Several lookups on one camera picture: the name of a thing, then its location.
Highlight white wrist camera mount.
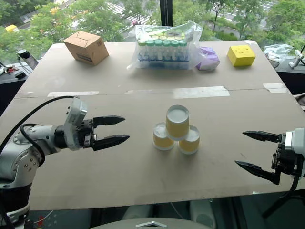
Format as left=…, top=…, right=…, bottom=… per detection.
left=62, top=97, right=89, bottom=151
left=285, top=127, right=305, bottom=156

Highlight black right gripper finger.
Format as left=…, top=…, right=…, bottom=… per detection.
left=242, top=130, right=283, bottom=144
left=234, top=160, right=281, bottom=186

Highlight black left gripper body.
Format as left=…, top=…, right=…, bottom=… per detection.
left=76, top=119, right=99, bottom=150

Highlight wide white tape strip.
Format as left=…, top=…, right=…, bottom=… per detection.
left=173, top=85, right=231, bottom=99

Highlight white handheld device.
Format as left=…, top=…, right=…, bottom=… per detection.
left=288, top=49, right=305, bottom=69

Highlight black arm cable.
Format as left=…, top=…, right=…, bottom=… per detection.
left=0, top=95, right=80, bottom=167
left=261, top=175, right=300, bottom=218

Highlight clear bag of capped tubes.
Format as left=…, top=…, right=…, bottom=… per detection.
left=126, top=21, right=203, bottom=73

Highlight yellow paper cup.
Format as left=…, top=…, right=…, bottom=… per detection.
left=178, top=125, right=201, bottom=155
left=152, top=122, right=176, bottom=151
left=165, top=104, right=190, bottom=142

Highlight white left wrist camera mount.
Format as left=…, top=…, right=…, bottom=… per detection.
left=62, top=97, right=89, bottom=151

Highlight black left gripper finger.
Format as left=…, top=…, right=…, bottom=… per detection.
left=91, top=135, right=130, bottom=152
left=92, top=115, right=126, bottom=127

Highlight crumpled clear plastic bag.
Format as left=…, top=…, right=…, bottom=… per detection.
left=263, top=43, right=294, bottom=63

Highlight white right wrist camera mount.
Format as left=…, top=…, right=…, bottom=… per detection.
left=285, top=127, right=305, bottom=156

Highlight silver robot torso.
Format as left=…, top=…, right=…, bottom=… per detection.
left=90, top=217, right=216, bottom=229

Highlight brown cardboard box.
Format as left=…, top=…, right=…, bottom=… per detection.
left=62, top=30, right=110, bottom=66

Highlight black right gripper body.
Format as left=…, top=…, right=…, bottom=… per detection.
left=271, top=134, right=304, bottom=179

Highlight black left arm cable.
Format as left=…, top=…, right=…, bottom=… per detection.
left=0, top=95, right=80, bottom=167

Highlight purple gloves bundle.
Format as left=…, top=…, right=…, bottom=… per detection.
left=194, top=46, right=220, bottom=73

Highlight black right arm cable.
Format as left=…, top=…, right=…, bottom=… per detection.
left=261, top=175, right=300, bottom=218

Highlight yellow foam block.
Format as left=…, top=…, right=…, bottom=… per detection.
left=226, top=44, right=257, bottom=67

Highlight long thin white tape strip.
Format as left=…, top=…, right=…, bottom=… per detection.
left=47, top=91, right=100, bottom=98

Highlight black window frame post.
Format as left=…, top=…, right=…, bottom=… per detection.
left=160, top=0, right=174, bottom=27

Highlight white tape patch at edge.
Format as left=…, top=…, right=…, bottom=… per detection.
left=263, top=83, right=287, bottom=94

